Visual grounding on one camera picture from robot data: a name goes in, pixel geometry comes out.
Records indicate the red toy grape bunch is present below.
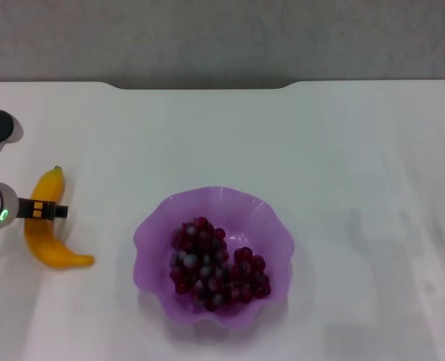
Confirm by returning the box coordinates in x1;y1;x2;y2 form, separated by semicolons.
168;216;272;312

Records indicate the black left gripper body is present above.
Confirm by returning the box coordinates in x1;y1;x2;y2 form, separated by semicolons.
17;196;57;222

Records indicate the yellow toy banana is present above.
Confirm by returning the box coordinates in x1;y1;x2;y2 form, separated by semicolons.
23;165;96;269

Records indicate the purple wavy plastic bowl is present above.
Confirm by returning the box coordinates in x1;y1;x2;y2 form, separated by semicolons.
132;184;296;332

